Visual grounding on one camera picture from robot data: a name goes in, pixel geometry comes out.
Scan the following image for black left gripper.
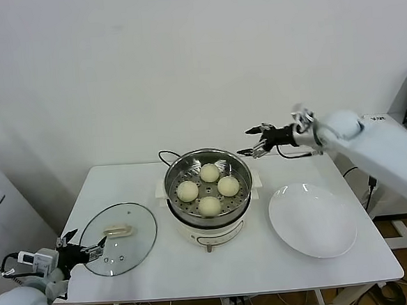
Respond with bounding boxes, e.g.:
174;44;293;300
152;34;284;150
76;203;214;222
53;226;111;275

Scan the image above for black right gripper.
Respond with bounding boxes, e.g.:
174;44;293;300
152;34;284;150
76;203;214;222
234;120;298;161

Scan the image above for white steamed baozi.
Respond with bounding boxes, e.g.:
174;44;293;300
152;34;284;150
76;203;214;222
197;194;223;219
217;175;241;198
176;180;201;203
199;162;222;184

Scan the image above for round glass pot lid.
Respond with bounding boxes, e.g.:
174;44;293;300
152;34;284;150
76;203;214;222
77;200;162;279

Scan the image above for stainless steel steamer basket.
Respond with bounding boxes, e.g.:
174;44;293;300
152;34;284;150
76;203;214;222
152;144;266;230

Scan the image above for white grey cabinet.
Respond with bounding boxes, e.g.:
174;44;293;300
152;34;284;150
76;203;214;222
0;145;65;305

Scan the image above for large white round plate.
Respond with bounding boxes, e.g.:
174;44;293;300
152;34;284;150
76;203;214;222
266;179;360;263

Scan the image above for cream white electric cooker base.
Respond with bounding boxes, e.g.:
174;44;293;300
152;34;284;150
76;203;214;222
166;187;263;258

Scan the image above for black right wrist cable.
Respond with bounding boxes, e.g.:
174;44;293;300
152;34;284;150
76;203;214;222
275;143;325;162

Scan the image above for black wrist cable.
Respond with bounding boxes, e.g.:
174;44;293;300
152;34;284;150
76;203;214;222
0;252;23;283
275;143;325;162

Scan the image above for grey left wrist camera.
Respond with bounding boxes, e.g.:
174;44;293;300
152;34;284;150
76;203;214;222
16;247;61;280

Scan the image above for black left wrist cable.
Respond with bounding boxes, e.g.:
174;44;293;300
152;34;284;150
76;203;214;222
0;252;23;283

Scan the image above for black cooker power cord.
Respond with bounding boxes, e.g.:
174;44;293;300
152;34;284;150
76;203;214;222
158;148;181;170

